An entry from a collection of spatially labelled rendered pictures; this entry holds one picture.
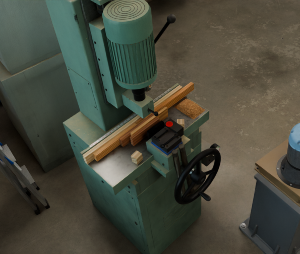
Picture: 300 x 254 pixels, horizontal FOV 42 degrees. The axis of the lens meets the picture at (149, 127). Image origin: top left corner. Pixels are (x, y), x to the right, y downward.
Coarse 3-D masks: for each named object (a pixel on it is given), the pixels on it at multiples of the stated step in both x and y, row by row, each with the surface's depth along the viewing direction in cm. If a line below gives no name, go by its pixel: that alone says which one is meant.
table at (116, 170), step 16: (176, 112) 186; (208, 112) 186; (192, 128) 182; (128, 144) 176; (144, 144) 175; (112, 160) 170; (128, 160) 169; (144, 160) 168; (96, 176) 170; (112, 176) 164; (128, 176) 164; (112, 192) 164
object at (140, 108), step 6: (126, 96) 172; (132, 96) 172; (126, 102) 175; (132, 102) 170; (138, 102) 169; (144, 102) 168; (150, 102) 169; (132, 108) 174; (138, 108) 169; (144, 108) 168; (150, 108) 171; (138, 114) 173; (144, 114) 170
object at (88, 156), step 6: (174, 90) 190; (168, 96) 187; (156, 102) 185; (162, 102) 186; (132, 120) 178; (126, 126) 176; (114, 132) 175; (120, 132) 175; (108, 138) 172; (102, 144) 170; (90, 150) 169; (96, 150) 169; (84, 156) 167; (90, 156) 168
